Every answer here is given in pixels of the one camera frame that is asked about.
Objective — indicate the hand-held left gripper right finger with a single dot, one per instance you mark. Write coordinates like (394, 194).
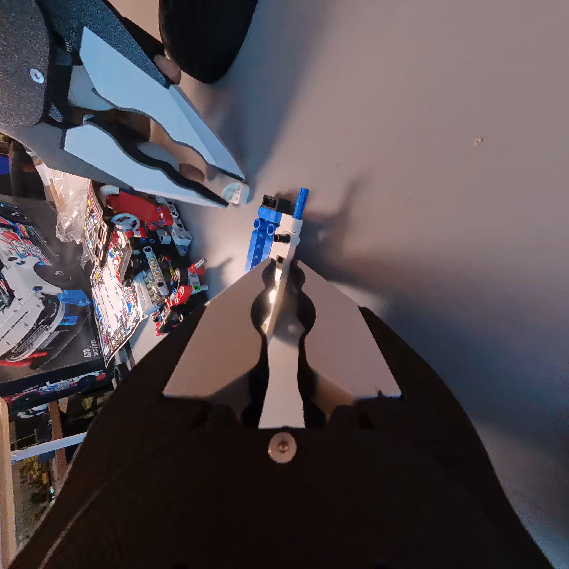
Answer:
(351, 351)

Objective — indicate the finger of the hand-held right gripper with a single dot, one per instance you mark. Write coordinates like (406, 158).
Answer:
(133, 80)
(111, 160)

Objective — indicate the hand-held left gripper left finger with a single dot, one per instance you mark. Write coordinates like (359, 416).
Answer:
(213, 355)

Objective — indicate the blue white lego assembly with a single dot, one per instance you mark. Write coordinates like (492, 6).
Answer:
(262, 240)

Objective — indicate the white half-round lego piece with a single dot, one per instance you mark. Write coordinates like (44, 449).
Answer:
(238, 193)

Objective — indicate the blue lego pin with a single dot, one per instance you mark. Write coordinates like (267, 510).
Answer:
(301, 202)

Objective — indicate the partly built lego car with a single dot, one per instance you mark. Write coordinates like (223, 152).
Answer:
(133, 206)

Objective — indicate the black lego set box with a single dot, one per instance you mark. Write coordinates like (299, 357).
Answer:
(66, 355)

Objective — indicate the person's right hand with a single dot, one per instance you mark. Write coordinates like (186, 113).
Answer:
(171, 71)

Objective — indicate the crumpled clear plastic bags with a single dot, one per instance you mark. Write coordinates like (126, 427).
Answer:
(73, 209)

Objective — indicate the black padded armrest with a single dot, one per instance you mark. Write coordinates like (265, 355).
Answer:
(209, 35)

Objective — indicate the shiny sticker sheet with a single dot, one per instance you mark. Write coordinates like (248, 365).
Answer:
(113, 306)

